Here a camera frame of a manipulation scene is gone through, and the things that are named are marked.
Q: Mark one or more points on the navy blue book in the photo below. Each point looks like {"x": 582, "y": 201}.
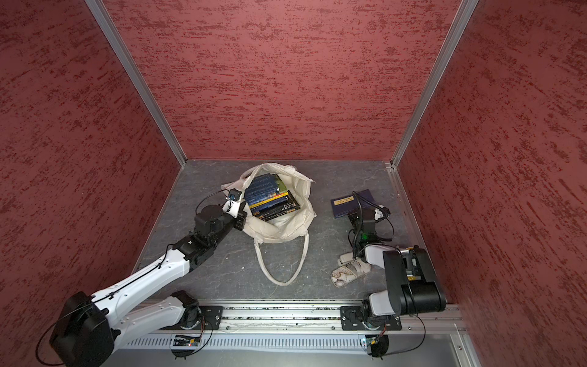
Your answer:
{"x": 343, "y": 206}
{"x": 261, "y": 188}

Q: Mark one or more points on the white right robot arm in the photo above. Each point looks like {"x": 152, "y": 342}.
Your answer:
{"x": 411, "y": 282}

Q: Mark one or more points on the right circuit board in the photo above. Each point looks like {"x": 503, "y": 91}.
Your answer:
{"x": 376, "y": 346}

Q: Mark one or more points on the left aluminium corner post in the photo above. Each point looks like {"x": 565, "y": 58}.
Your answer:
{"x": 115, "y": 40}

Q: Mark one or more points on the right aluminium corner post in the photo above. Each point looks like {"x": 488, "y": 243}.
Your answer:
{"x": 461, "y": 20}

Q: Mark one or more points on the black book yellow characters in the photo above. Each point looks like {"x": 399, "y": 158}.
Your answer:
{"x": 289, "y": 205}

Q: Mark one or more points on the yellow spine book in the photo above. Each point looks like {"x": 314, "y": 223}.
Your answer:
{"x": 278, "y": 199}

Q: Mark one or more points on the crumpled white cloth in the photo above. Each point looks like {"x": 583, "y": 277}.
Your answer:
{"x": 349, "y": 269}

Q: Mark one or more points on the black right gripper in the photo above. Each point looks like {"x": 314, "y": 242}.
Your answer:
{"x": 352, "y": 216}

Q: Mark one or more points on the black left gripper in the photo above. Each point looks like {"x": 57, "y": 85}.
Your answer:
{"x": 241, "y": 219}

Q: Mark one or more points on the beige canvas tote bag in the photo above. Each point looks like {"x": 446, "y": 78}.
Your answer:
{"x": 285, "y": 228}

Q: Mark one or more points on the navy blue book top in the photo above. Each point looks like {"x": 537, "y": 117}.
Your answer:
{"x": 343, "y": 206}

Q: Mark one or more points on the circuit board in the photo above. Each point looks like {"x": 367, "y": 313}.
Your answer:
{"x": 186, "y": 342}
{"x": 376, "y": 346}

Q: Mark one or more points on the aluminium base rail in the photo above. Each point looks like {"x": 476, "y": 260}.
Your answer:
{"x": 335, "y": 327}

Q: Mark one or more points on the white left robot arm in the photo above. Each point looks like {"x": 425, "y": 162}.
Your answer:
{"x": 91, "y": 328}

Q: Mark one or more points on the Animal Farm book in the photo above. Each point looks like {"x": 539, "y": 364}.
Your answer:
{"x": 282, "y": 188}

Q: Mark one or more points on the aluminium corner post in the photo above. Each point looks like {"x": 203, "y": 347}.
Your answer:
{"x": 461, "y": 20}
{"x": 115, "y": 40}

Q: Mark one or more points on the left circuit board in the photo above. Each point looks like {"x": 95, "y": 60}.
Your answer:
{"x": 186, "y": 342}

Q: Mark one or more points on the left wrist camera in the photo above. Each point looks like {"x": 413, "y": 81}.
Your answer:
{"x": 235, "y": 196}

